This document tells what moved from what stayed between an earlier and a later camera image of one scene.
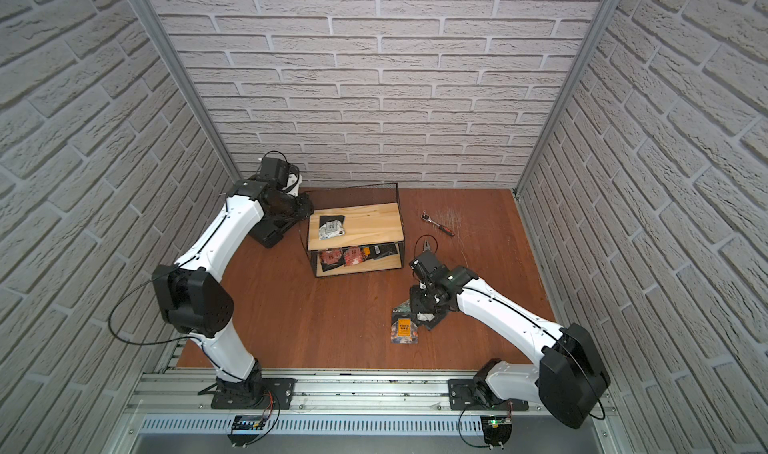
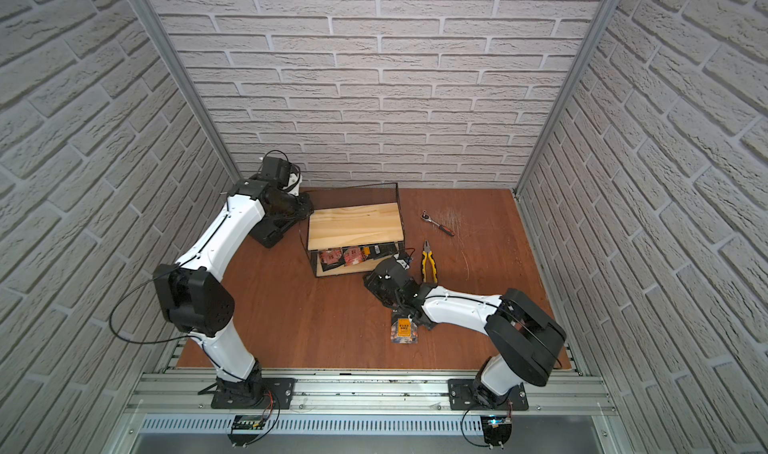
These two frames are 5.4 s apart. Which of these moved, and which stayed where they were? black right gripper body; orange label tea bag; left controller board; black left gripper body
Moved: black right gripper body
Stayed: orange label tea bag; left controller board; black left gripper body
